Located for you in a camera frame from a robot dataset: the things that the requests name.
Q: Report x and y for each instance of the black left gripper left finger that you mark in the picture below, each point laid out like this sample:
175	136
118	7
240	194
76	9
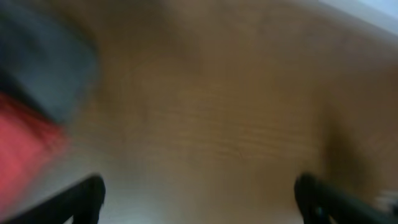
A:
81	202

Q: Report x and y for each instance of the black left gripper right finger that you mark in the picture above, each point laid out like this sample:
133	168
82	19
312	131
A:
319	202

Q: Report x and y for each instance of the red folded shirt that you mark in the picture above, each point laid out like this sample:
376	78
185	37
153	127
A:
28	142

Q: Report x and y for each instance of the grey folded shirt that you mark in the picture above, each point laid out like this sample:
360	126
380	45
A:
46	62

